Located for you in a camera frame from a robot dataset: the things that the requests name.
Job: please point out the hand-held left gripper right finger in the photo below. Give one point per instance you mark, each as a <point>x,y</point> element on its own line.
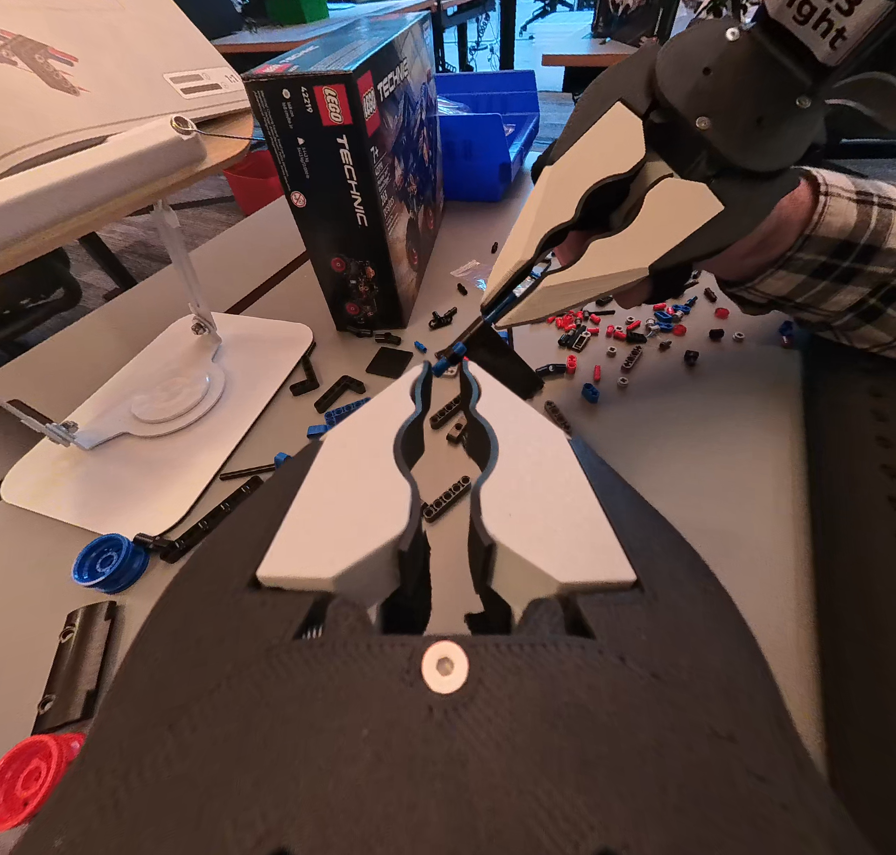
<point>553,519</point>

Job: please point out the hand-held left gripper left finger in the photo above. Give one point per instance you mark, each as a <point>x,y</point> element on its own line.
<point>336,519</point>

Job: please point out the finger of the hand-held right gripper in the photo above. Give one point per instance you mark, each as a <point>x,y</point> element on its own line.
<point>630,260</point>
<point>574,190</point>

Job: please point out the pile of small pins connectors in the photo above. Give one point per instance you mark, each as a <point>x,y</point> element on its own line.
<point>567,322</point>

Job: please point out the small black blue brick assembly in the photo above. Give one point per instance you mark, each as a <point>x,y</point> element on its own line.
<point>504,358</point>

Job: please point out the small blue black connector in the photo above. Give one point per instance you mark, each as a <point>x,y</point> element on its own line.
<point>448,367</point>

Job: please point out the person's right forearm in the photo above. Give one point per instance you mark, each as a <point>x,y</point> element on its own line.
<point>840,260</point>

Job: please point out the grey desk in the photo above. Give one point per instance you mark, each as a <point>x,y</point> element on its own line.
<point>665,463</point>

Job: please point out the long background wooden desk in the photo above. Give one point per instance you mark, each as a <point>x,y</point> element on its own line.
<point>336,29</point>

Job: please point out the person's right hand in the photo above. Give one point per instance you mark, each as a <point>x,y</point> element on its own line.
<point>763,232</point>

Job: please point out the black long axle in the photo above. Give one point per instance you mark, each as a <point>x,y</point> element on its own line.
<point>248,470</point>

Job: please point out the blue plastic storage bin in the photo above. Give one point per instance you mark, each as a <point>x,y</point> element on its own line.
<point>476,162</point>

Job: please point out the grey short flat beam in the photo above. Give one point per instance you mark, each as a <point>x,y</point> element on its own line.
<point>556,415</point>

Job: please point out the blue angled beam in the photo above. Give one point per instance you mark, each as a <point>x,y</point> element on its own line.
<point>343,414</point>

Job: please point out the black short straight beam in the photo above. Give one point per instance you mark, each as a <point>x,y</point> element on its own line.
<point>448,498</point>

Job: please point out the black angled beam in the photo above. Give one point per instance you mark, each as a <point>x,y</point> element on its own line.
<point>306,376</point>
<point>339,393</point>

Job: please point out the black long straight beam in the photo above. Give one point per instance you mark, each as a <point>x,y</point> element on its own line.
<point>210,512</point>

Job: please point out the large clear plastic bag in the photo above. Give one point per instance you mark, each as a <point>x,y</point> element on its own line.
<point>467,269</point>

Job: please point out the black medium straight beam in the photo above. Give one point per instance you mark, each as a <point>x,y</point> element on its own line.
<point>446,411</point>

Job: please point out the black square tile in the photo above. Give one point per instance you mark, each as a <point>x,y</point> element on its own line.
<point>388,362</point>

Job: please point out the black forked connector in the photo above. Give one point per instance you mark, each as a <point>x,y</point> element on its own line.
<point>443,317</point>

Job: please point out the blue wheel rim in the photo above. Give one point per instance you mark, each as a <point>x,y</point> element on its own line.
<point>108,562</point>

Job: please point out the black toy set box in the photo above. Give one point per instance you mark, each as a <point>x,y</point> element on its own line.
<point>329,190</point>

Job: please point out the black curved panel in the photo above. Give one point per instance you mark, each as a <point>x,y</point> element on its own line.
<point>73,666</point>

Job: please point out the red plastic bin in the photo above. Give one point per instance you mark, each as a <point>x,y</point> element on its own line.
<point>255,187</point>

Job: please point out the green box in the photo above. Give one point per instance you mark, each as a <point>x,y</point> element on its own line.
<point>297,7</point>

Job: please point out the red wheel rim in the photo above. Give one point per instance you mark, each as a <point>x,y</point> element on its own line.
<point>35,771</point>

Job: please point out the instruction booklet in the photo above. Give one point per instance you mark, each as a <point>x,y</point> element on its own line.
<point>105,43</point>

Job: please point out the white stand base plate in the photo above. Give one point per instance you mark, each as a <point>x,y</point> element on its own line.
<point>210,379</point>

